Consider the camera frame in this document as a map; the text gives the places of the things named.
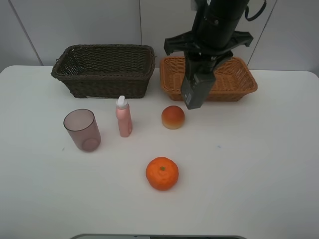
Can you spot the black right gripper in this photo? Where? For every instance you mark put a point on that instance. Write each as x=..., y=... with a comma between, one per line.
x=212, y=35

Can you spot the dark green pump bottle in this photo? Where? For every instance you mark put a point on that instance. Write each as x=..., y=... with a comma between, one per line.
x=195, y=89

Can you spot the red orange peach fruit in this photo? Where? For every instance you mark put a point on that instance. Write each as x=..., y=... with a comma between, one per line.
x=173, y=117

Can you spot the orange tangerine fruit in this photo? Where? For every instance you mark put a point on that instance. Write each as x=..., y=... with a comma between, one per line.
x=162, y=173

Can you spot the translucent pink plastic cup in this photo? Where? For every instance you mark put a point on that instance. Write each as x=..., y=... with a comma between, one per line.
x=83, y=129

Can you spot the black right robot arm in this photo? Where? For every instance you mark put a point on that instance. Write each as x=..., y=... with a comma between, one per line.
x=219, y=7

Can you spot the light orange wicker basket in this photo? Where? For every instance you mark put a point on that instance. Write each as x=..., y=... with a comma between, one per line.
x=233, y=79

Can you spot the pink bottle white cap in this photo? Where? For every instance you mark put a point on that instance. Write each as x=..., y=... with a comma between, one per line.
x=123, y=115

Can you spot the dark brown wicker basket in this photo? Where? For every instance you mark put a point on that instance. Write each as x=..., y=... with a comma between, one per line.
x=106, y=70

